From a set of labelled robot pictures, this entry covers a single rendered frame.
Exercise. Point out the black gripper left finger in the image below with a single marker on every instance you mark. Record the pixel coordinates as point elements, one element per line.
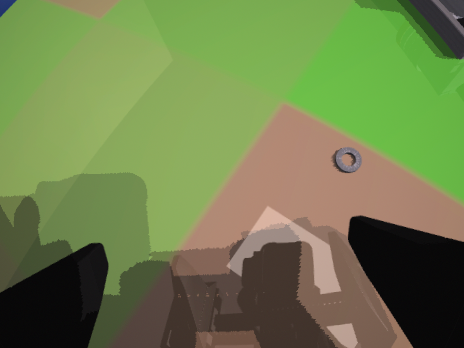
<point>57,307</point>

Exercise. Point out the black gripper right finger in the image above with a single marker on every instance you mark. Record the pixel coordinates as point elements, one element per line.
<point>420,277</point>

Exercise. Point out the grey metal washer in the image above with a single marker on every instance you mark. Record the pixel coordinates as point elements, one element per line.
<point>340,163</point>

